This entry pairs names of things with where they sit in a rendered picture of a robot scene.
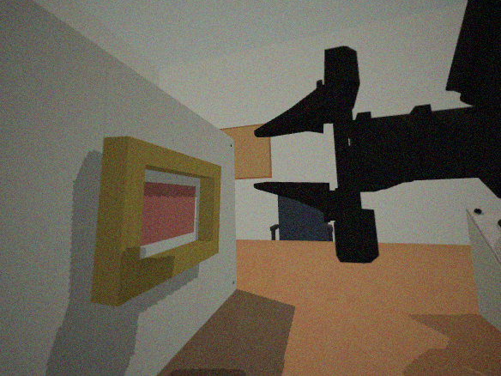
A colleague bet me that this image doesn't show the olive-gold picture frame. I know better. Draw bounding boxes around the olive-gold picture frame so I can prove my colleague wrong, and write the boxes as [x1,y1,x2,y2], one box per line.
[91,136,221,307]

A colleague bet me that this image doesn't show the grey wall panel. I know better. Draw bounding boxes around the grey wall panel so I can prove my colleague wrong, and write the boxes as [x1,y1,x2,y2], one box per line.
[0,0,237,376]

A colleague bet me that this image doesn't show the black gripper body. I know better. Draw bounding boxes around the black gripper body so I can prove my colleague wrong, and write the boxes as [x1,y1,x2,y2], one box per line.
[323,45,454,263]

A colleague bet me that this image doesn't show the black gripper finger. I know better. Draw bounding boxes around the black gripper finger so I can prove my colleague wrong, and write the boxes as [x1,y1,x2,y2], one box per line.
[254,80,324,137]
[254,182,332,222]

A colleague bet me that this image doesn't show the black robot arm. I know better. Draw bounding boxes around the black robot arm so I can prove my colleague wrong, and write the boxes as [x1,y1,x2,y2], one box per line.
[439,0,501,198]

